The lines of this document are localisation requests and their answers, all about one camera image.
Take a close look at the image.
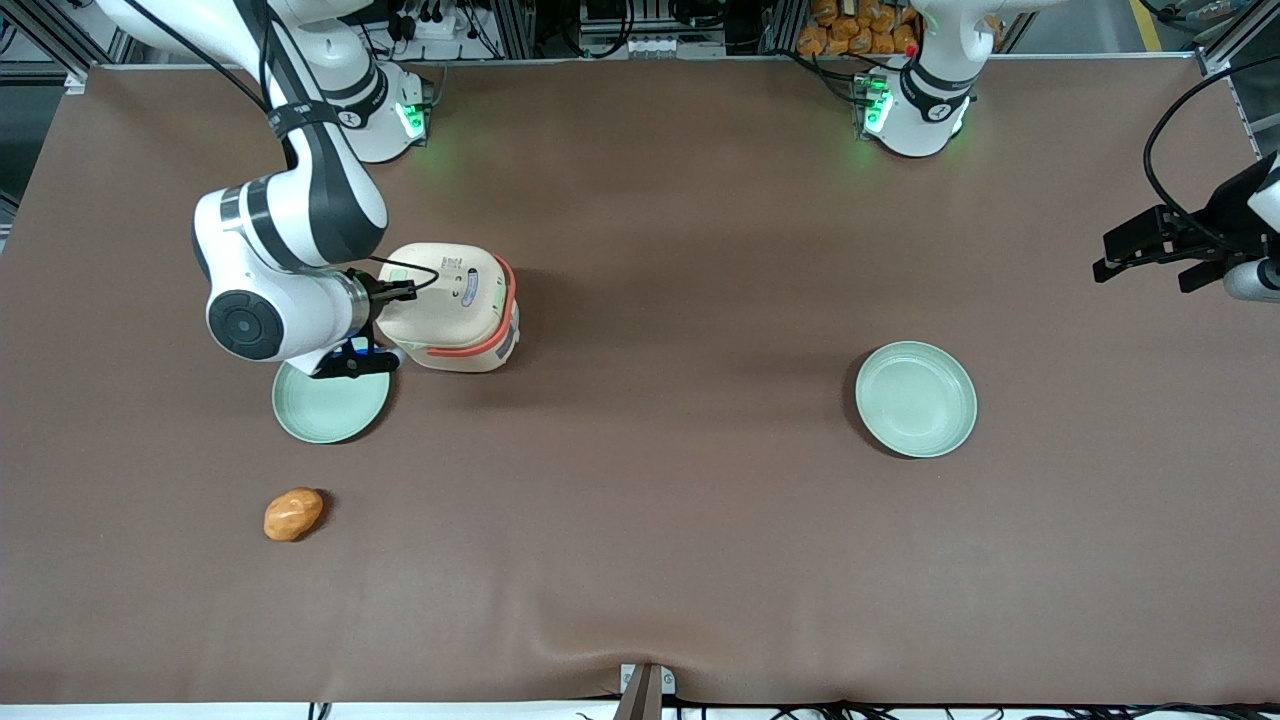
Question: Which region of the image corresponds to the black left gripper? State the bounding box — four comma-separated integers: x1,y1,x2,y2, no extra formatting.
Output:
1092,152,1280,294

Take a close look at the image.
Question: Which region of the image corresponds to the cream rice cooker orange trim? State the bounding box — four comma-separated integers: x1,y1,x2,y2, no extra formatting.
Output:
375,242,521,374

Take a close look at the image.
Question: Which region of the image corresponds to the pale green round plate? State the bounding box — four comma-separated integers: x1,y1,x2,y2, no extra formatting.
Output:
854,341,979,460
272,358,392,445

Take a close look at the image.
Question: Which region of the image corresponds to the orange-brown bread roll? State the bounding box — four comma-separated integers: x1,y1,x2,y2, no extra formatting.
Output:
263,487,325,543

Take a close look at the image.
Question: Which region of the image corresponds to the white power strip with plugs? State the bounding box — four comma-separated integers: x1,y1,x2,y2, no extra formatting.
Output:
392,0,473,43

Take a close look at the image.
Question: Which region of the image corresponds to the bag of orange bread rolls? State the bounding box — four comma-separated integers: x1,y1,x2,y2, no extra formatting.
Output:
795,0,921,58

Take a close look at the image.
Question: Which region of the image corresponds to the metal table edge clamp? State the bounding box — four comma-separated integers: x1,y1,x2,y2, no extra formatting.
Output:
618,662,677,720

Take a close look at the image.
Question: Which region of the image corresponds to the white multi-socket strip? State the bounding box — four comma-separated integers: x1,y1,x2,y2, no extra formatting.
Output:
622,32,728,60

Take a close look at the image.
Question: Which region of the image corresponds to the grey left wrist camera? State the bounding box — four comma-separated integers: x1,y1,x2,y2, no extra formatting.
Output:
1223,258,1280,304

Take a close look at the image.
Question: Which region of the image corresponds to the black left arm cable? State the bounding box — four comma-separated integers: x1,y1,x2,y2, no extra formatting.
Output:
1142,62,1280,253

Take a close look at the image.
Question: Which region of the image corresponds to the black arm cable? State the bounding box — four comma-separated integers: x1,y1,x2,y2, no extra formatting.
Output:
118,0,301,171
1142,62,1280,253

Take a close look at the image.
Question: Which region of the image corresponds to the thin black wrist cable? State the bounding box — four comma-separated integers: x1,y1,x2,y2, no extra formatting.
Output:
348,255,443,303

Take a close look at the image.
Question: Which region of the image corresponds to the aluminium frame profile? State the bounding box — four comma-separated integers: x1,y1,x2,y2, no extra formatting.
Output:
0,0,133,96
1195,0,1280,79

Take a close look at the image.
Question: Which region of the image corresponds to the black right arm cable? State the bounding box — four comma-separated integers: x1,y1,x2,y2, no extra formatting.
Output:
118,0,301,171

